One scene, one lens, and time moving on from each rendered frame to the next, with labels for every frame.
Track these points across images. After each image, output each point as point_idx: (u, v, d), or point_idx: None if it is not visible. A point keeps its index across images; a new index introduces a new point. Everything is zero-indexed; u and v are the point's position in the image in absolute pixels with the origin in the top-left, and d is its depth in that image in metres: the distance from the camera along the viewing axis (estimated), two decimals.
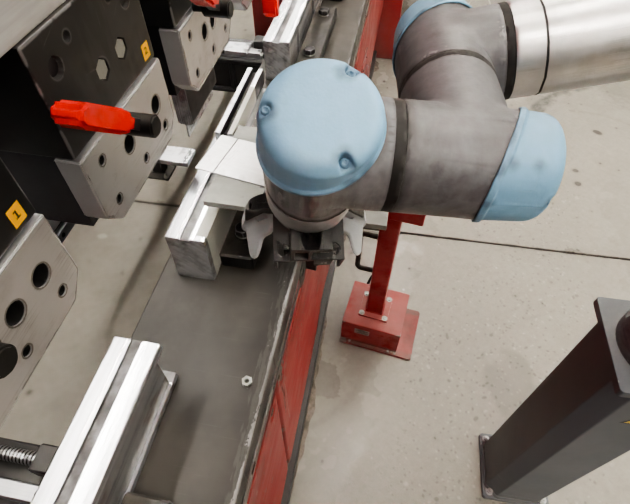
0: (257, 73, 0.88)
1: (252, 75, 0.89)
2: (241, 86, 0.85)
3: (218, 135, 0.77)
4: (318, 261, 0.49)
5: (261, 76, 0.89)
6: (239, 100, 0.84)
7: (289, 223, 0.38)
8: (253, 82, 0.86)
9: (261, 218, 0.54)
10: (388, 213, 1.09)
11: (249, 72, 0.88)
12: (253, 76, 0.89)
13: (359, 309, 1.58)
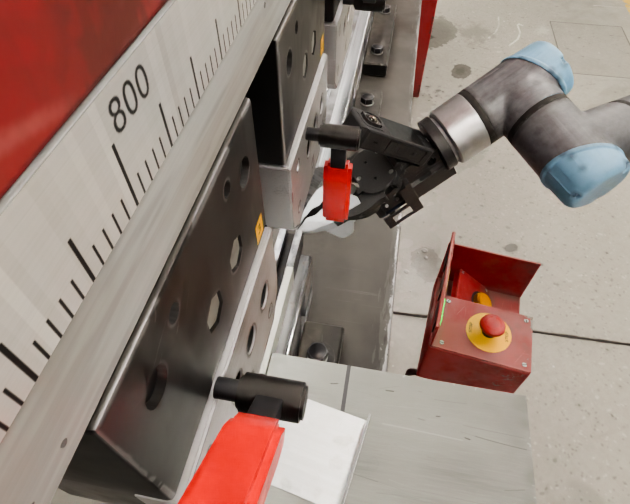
0: (295, 240, 0.60)
1: (287, 238, 0.61)
2: None
3: None
4: None
5: (300, 242, 0.61)
6: None
7: None
8: (290, 259, 0.58)
9: None
10: (461, 384, 0.81)
11: (283, 238, 0.60)
12: (288, 242, 0.61)
13: None
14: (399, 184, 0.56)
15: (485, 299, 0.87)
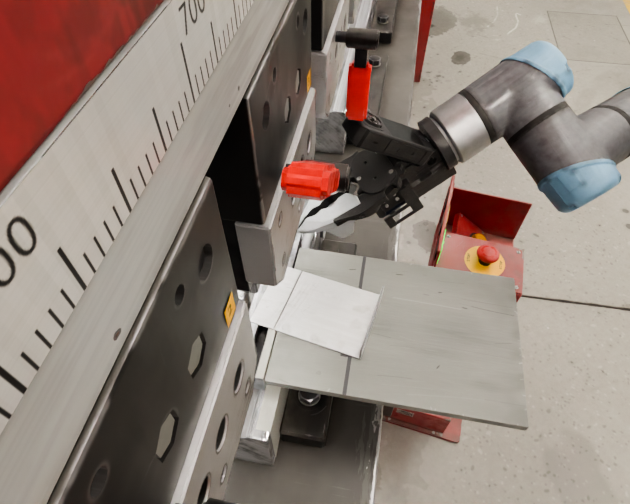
0: (294, 243, 0.60)
1: None
2: None
3: None
4: None
5: (299, 245, 0.60)
6: None
7: None
8: (288, 263, 0.58)
9: (348, 213, 0.60)
10: None
11: None
12: None
13: None
14: (399, 184, 0.56)
15: (482, 239, 0.96)
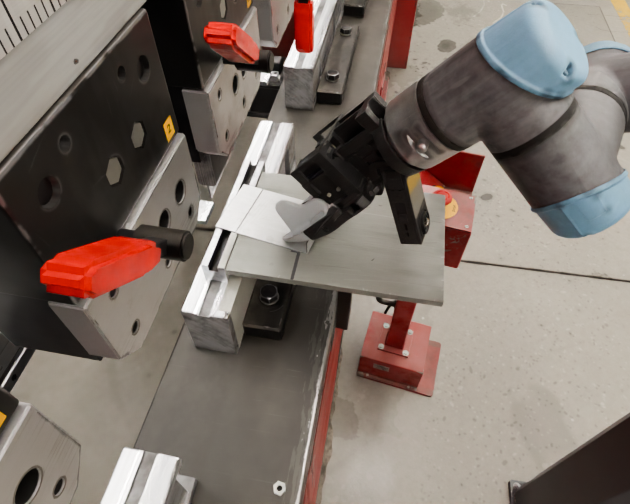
0: (257, 169, 0.69)
1: (251, 168, 0.70)
2: (236, 189, 0.66)
3: (205, 268, 0.58)
4: (313, 151, 0.50)
5: (262, 171, 0.69)
6: None
7: (408, 88, 0.44)
8: (252, 183, 0.67)
9: None
10: None
11: (247, 167, 0.69)
12: (251, 171, 0.70)
13: (378, 343, 1.48)
14: None
15: None
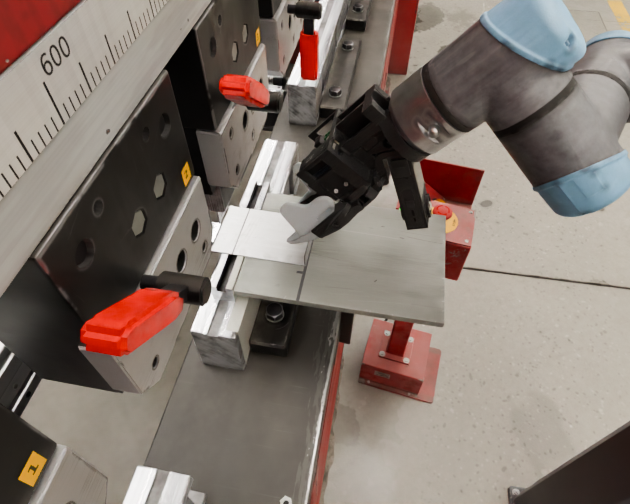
0: (263, 189, 0.71)
1: (257, 188, 0.72)
2: None
3: (214, 289, 0.60)
4: (316, 149, 0.50)
5: (268, 191, 0.71)
6: None
7: (408, 77, 0.45)
8: (258, 204, 0.69)
9: None
10: None
11: (253, 188, 0.71)
12: (257, 192, 0.72)
13: (379, 350, 1.50)
14: None
15: None
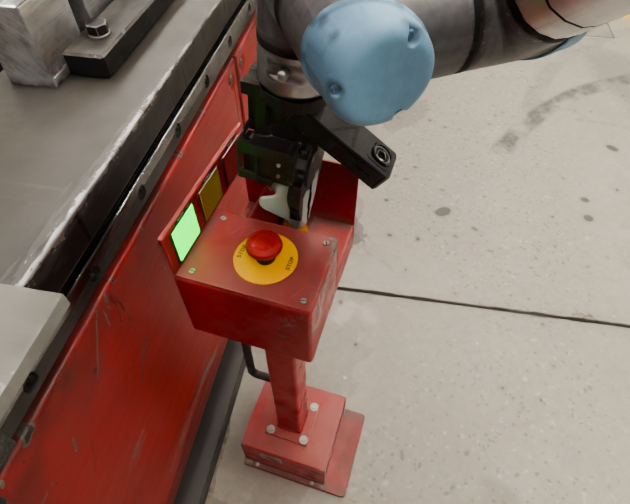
0: None
1: None
2: None
3: None
4: None
5: None
6: None
7: None
8: None
9: None
10: (246, 337, 0.57)
11: None
12: None
13: (268, 424, 1.06)
14: None
15: None
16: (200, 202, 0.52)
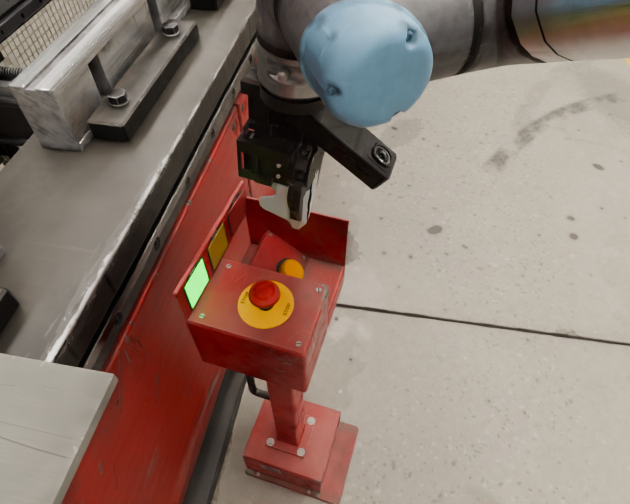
0: None
1: None
2: None
3: None
4: None
5: None
6: None
7: None
8: None
9: None
10: (248, 370, 0.65)
11: None
12: None
13: (268, 437, 1.14)
14: None
15: (295, 267, 0.70)
16: (209, 255, 0.60)
